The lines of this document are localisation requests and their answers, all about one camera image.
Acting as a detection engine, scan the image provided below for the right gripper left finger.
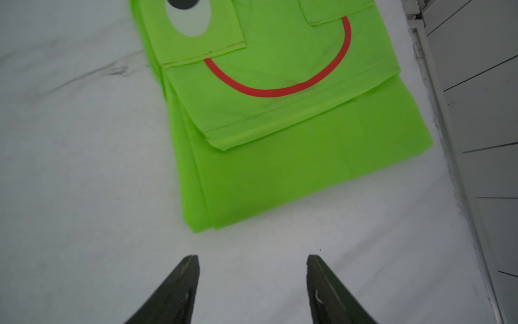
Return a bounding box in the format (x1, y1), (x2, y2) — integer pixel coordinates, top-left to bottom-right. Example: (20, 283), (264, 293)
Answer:
(125, 255), (200, 324)

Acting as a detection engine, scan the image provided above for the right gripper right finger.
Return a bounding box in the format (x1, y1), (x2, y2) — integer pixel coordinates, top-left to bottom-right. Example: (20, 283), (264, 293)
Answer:
(306, 255), (376, 324)

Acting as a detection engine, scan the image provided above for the green frog raincoat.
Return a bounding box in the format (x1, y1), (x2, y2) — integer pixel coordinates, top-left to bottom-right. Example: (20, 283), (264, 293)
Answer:
(129, 1), (433, 233)

